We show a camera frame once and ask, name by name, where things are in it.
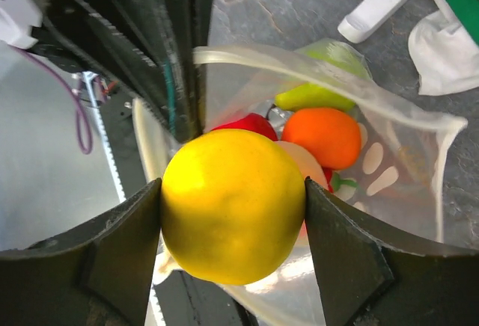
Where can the green lime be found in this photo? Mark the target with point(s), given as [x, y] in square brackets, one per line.
[308, 95]

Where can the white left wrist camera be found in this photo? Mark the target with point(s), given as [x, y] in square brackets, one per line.
[18, 17]

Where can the red chili pepper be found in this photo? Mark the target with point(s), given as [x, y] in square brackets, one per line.
[342, 188]

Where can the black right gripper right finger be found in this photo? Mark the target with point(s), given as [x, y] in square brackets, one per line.
[371, 273]

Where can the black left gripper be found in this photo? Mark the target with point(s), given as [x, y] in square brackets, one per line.
[145, 45]

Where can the yellow lemon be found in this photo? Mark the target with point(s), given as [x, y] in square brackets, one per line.
[233, 203]

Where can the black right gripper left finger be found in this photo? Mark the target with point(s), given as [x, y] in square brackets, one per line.
[98, 273]

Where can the orange fruit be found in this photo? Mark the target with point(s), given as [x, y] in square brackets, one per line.
[331, 136]

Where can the white clothes rack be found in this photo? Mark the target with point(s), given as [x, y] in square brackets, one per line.
[367, 18]

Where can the white mesh t-shirt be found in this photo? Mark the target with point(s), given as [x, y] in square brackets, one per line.
[443, 53]

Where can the peach with green leaf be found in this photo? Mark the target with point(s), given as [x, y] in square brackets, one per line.
[307, 164]

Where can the red apple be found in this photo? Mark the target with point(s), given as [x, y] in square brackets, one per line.
[254, 123]

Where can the clear zip top bag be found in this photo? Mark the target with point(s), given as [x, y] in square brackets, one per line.
[400, 170]

